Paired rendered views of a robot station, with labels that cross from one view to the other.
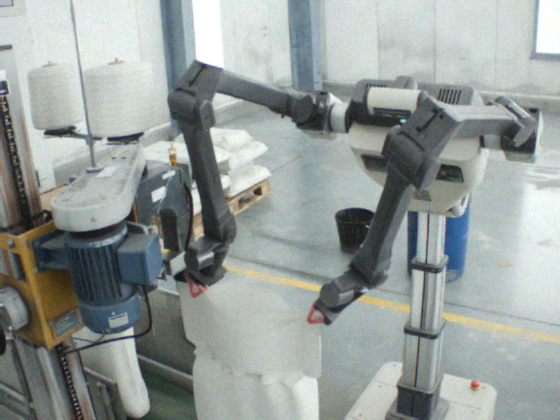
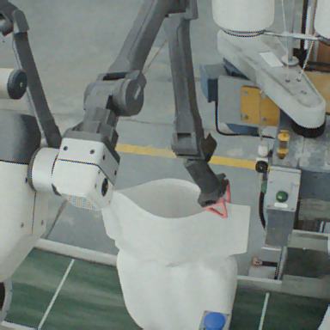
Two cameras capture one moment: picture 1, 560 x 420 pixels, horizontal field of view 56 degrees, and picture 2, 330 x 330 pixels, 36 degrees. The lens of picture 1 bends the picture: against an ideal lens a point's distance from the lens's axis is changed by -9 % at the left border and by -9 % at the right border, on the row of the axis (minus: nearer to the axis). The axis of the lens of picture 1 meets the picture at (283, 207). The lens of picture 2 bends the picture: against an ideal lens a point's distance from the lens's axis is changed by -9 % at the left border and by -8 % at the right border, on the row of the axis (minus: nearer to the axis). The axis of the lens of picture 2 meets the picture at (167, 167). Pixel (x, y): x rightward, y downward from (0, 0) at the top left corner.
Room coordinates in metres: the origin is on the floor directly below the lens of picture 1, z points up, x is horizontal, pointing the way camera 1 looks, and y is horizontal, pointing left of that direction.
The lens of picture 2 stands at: (2.49, -0.17, 2.10)
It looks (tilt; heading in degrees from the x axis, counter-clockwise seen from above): 39 degrees down; 166
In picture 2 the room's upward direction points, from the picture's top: 4 degrees counter-clockwise
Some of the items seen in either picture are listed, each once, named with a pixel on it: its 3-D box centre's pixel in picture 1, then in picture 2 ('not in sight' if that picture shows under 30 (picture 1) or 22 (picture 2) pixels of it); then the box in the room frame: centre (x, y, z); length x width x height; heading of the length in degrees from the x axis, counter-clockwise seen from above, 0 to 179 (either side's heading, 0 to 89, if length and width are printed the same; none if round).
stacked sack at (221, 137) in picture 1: (211, 138); not in sight; (5.06, 0.61, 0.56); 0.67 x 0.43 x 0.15; 58
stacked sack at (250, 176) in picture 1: (234, 179); not in sight; (4.93, 0.43, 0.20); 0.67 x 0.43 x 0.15; 148
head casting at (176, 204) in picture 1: (131, 206); (326, 178); (1.63, 0.47, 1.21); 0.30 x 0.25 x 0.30; 58
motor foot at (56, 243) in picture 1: (65, 251); not in sight; (1.18, 0.52, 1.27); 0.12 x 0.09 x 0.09; 148
